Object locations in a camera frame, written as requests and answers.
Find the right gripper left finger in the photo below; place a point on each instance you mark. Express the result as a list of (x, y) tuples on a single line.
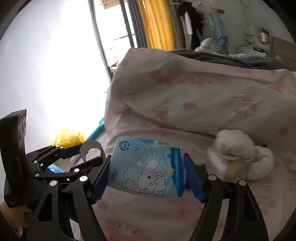
[(58, 206)]

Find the white socks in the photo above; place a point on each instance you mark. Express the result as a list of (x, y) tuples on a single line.
[(234, 156)]

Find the cardboard tape roll core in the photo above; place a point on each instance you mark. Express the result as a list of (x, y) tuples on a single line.
[(91, 149)]

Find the blue tissue pack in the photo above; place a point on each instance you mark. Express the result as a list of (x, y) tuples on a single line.
[(147, 167)]

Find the person left hand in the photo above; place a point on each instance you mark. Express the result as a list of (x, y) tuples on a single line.
[(17, 216)]

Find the blue paper bag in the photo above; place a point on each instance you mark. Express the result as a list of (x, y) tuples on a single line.
[(53, 169)]

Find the yellow plastic bag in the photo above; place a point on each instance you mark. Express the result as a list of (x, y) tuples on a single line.
[(66, 138)]

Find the teal plush toy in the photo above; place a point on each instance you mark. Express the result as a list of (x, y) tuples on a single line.
[(97, 131)]

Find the pink patterned duvet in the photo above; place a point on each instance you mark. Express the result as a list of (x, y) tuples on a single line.
[(185, 102)]

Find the dark grey blanket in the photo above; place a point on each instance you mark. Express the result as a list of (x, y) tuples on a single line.
[(248, 62)]

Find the white dresser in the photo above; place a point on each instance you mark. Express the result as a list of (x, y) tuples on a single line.
[(252, 46)]

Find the brown bed headboard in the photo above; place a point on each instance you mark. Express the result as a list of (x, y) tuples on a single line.
[(286, 51)]

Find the balcony window door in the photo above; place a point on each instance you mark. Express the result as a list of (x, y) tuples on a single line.
[(116, 31)]

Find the round vanity mirror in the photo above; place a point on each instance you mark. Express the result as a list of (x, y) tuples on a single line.
[(263, 33)]

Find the hanging clothes on rack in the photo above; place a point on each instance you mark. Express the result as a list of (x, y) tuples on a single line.
[(203, 28)]

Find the grey curtain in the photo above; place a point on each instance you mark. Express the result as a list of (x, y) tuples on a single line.
[(138, 24)]

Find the yellow curtain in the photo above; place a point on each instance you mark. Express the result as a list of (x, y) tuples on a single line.
[(157, 22)]

